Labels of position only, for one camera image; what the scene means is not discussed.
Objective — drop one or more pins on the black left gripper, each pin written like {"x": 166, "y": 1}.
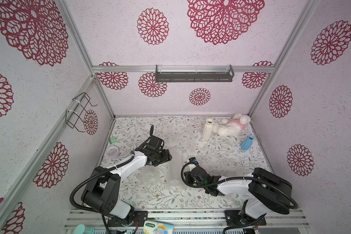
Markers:
{"x": 166, "y": 157}

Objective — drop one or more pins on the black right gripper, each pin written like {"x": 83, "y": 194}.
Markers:
{"x": 188, "y": 178}

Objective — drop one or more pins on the white cream vase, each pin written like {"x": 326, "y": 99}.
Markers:
{"x": 207, "y": 129}

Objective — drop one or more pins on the blue vase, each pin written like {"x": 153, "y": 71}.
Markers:
{"x": 247, "y": 143}

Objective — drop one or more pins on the bubble wrap sheet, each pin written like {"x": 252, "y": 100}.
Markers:
{"x": 150, "y": 175}

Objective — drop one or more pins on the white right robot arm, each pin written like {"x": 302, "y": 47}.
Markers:
{"x": 270, "y": 192}

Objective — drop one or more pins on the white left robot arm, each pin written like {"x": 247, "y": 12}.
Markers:
{"x": 100, "y": 192}

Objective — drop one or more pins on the green small box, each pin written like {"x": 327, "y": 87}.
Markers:
{"x": 112, "y": 140}

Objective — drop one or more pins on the white plush dog pink shirt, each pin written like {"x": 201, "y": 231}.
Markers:
{"x": 232, "y": 127}

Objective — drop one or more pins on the tissue pack with cartoon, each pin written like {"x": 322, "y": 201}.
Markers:
{"x": 154, "y": 227}

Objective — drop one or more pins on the teal bottle cap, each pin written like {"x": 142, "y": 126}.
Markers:
{"x": 83, "y": 229}

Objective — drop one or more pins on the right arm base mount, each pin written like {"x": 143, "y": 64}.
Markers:
{"x": 239, "y": 218}

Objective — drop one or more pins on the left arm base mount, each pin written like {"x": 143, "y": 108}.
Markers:
{"x": 133, "y": 219}

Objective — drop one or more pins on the black wall shelf rack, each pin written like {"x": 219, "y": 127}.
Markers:
{"x": 194, "y": 76}

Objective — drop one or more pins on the black wire wall basket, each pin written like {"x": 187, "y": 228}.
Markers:
{"x": 75, "y": 114}

